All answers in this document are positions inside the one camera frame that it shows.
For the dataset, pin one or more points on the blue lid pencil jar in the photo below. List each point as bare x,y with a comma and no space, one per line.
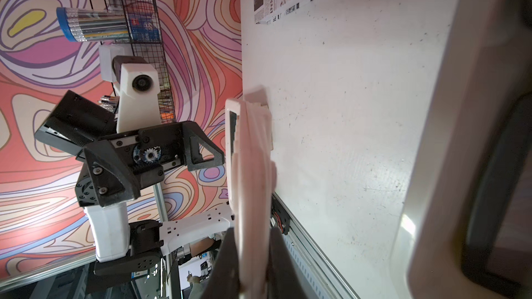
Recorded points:
79,25

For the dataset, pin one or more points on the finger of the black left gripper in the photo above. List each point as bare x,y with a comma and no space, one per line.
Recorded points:
112,178
194,138

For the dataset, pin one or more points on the black wire side basket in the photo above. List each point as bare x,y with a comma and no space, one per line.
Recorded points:
145,40

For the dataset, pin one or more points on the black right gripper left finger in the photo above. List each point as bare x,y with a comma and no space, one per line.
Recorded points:
224,281

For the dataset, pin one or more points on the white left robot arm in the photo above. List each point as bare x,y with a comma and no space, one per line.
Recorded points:
123,247

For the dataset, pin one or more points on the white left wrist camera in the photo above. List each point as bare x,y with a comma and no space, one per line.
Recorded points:
138,93

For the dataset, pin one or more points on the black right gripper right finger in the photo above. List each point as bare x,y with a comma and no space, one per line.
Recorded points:
282,280

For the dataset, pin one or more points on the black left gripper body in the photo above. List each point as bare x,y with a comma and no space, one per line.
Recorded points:
149,152

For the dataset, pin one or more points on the cream plastic storage box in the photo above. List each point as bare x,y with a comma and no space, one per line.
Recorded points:
486,65

